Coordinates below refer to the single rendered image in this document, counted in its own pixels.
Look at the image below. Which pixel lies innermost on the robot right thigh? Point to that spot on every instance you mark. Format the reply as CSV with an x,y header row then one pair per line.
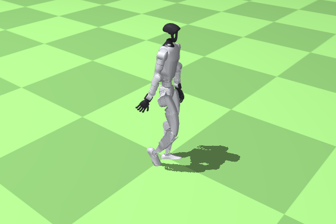
x,y
171,112

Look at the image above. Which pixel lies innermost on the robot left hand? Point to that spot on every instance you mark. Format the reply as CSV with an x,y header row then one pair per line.
x,y
180,92

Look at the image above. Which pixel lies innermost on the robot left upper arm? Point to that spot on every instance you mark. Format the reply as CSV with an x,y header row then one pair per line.
x,y
179,65

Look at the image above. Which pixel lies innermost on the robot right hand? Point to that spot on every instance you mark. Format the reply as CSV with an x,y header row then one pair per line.
x,y
144,104

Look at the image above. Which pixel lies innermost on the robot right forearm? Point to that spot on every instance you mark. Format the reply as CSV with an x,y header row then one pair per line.
x,y
154,86

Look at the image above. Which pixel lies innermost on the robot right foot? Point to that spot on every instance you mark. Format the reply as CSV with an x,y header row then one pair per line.
x,y
155,159

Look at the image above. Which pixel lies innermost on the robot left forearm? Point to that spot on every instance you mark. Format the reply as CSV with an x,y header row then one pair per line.
x,y
177,78

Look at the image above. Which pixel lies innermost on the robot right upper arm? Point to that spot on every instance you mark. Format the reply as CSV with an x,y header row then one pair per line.
x,y
160,60

